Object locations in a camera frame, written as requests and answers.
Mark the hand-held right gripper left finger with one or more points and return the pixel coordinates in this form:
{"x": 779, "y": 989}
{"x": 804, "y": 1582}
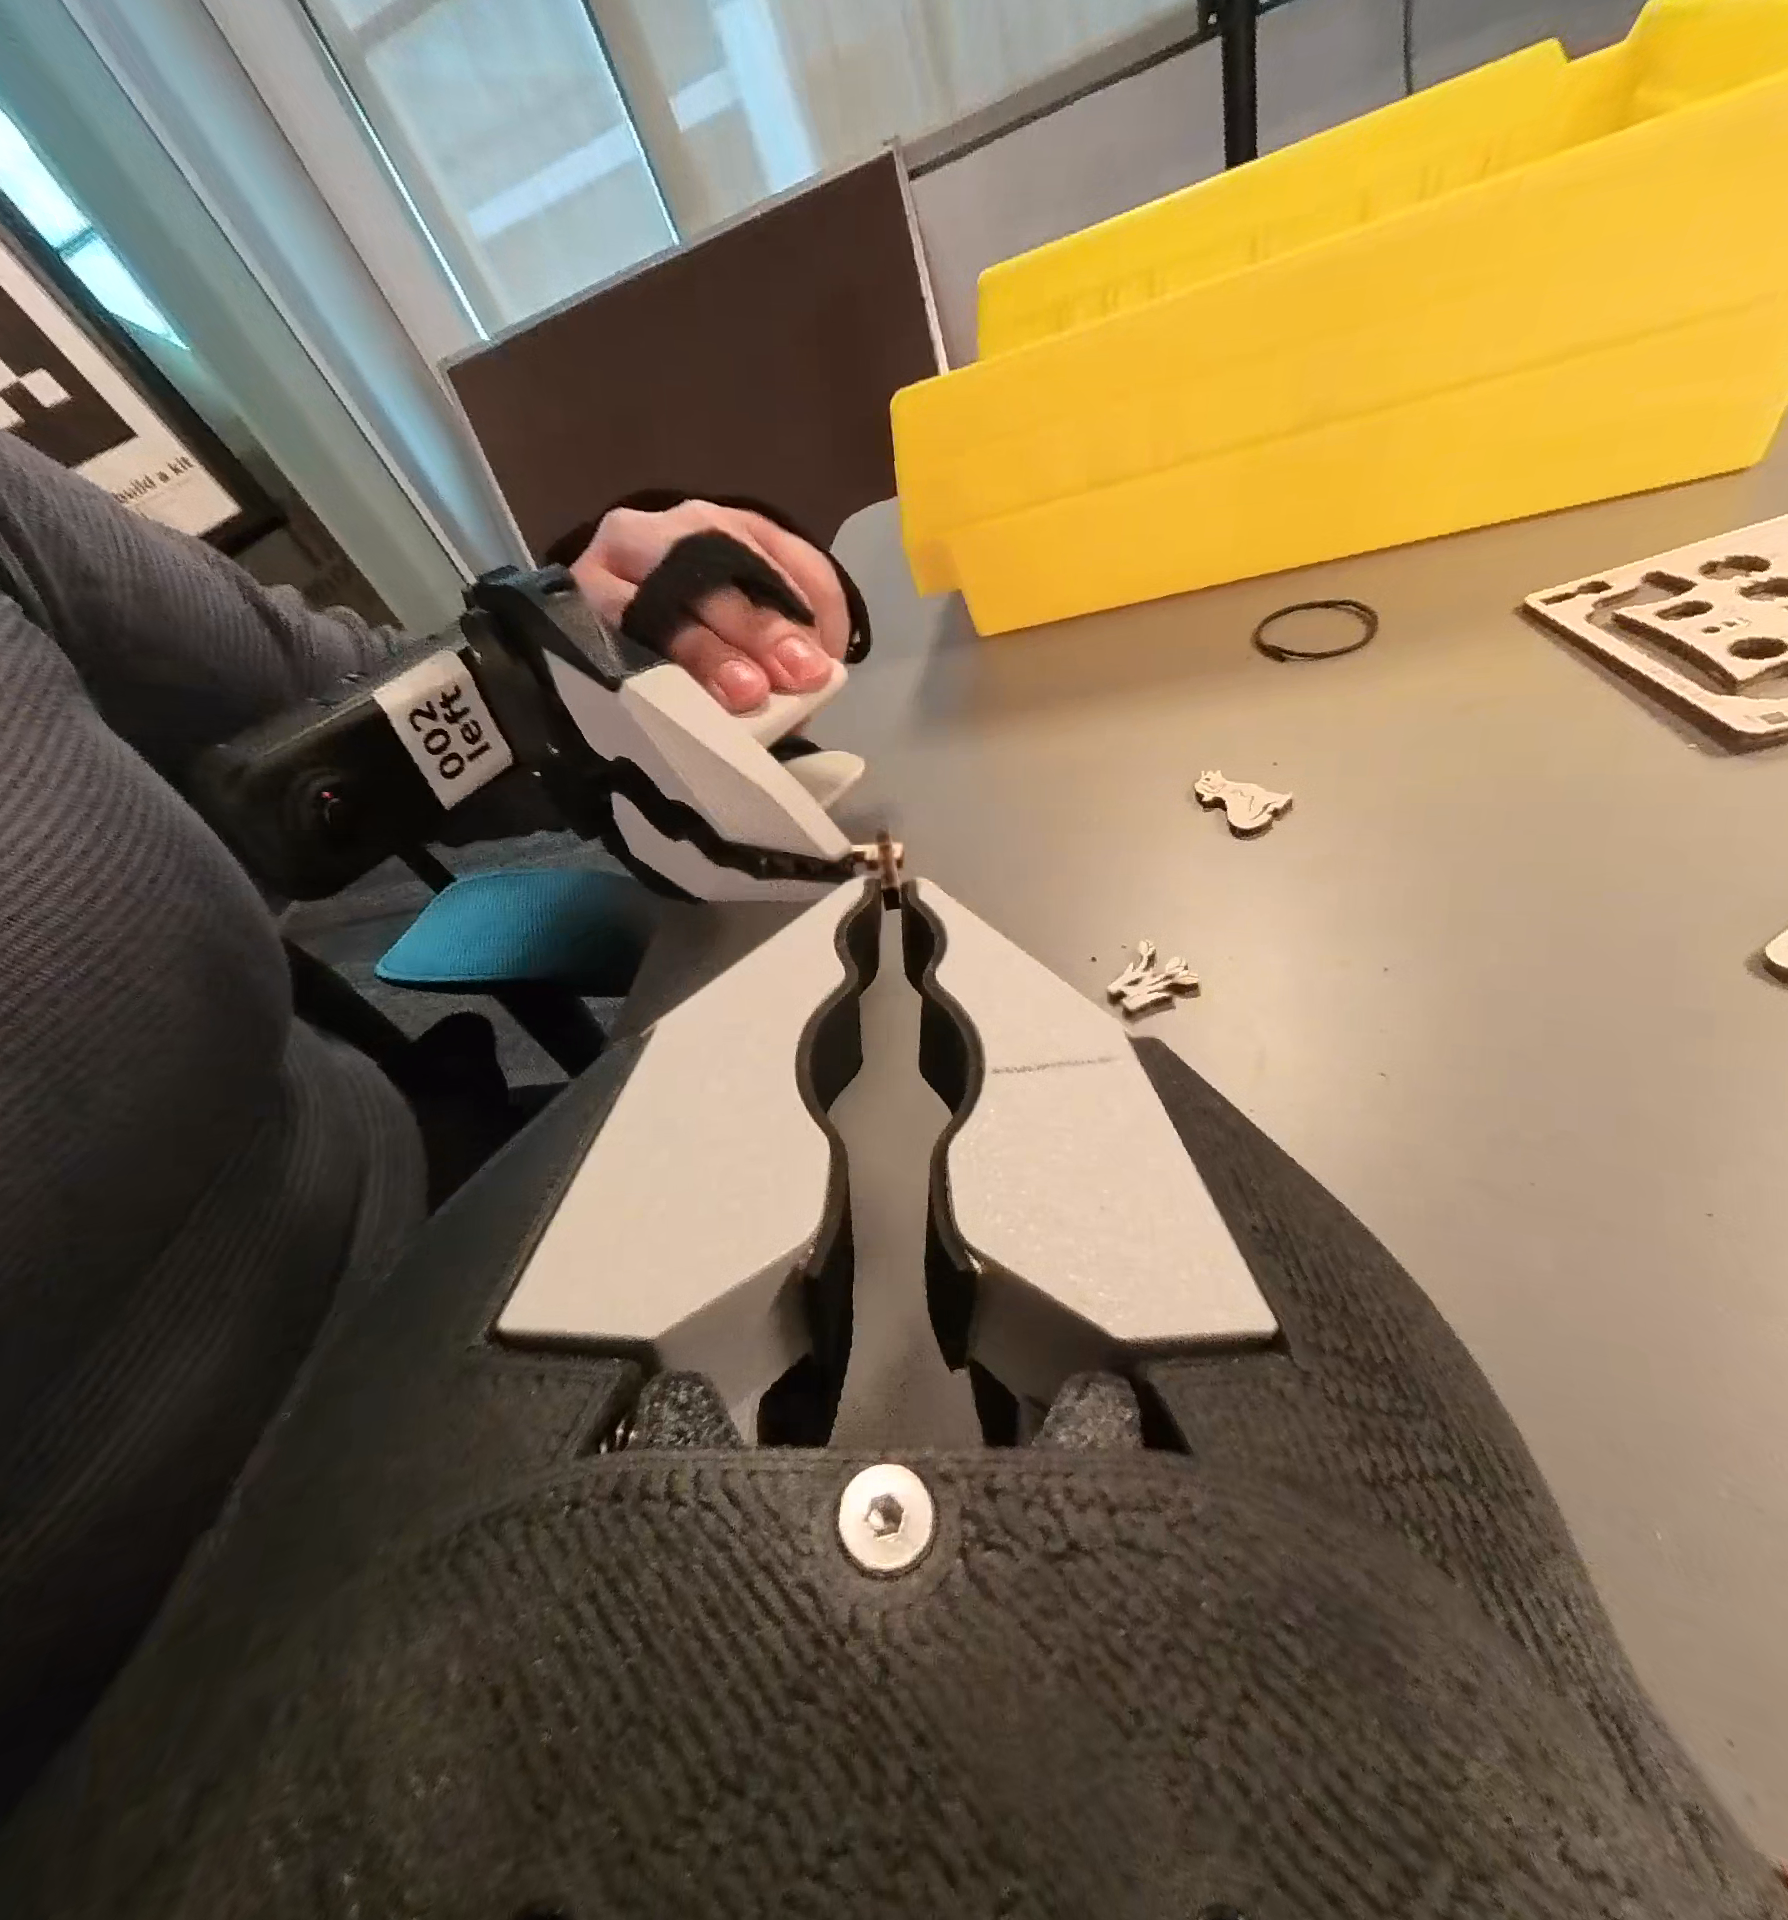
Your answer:
{"x": 667, "y": 1172}

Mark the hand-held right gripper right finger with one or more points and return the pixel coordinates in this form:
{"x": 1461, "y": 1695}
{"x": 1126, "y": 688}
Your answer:
{"x": 1119, "y": 1184}

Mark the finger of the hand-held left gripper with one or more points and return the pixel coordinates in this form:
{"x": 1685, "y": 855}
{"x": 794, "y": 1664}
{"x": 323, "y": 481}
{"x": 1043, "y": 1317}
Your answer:
{"x": 717, "y": 784}
{"x": 728, "y": 878}

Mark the small wooden model part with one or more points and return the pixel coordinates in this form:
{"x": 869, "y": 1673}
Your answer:
{"x": 882, "y": 855}

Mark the person's left forearm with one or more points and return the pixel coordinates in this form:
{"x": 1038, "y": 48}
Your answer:
{"x": 116, "y": 574}

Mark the person's left hand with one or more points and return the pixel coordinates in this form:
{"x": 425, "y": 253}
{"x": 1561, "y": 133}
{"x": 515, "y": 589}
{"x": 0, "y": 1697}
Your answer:
{"x": 717, "y": 540}

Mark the blue chair seat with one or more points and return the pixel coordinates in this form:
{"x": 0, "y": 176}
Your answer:
{"x": 505, "y": 931}

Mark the brown divider panel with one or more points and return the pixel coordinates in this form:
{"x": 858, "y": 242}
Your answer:
{"x": 687, "y": 373}

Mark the cat-shaped wooden piece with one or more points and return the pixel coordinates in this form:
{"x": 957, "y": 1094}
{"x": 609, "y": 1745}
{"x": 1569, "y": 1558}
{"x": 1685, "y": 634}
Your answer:
{"x": 1245, "y": 804}

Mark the large paned window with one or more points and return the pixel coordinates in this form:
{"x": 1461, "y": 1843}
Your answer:
{"x": 534, "y": 122}

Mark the black rubber band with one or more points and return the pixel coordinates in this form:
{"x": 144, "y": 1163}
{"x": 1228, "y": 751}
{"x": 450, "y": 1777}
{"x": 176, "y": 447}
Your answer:
{"x": 1257, "y": 634}

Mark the person's grey sweater torso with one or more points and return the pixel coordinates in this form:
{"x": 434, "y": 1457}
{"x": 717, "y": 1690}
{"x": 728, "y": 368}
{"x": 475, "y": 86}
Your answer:
{"x": 83, "y": 1201}

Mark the black and white poster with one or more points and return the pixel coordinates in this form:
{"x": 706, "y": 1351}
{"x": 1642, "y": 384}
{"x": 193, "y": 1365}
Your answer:
{"x": 23, "y": 344}

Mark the yellow plastic bin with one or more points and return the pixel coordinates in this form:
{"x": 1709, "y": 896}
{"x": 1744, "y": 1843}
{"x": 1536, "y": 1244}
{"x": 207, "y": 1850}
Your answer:
{"x": 1359, "y": 450}
{"x": 1256, "y": 214}

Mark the wooden sheet with round holes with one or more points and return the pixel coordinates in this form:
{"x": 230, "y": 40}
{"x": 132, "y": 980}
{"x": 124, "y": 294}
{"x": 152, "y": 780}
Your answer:
{"x": 1582, "y": 614}

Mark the black tripod stand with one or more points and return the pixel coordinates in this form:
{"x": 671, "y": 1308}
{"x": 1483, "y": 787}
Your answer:
{"x": 1241, "y": 77}

